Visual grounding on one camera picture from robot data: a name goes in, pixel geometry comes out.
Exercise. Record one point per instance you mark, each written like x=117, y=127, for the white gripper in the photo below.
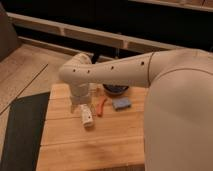
x=79, y=94

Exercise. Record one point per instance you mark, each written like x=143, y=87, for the dark ceramic bowl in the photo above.
x=115, y=90

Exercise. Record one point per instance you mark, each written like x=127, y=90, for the white wall shelf rail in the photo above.
x=90, y=35

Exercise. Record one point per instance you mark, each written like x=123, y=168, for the dark floor mat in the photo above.
x=24, y=132

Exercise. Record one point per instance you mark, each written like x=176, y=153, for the blue sponge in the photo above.
x=121, y=103

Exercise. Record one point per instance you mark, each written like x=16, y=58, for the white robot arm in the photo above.
x=178, y=111

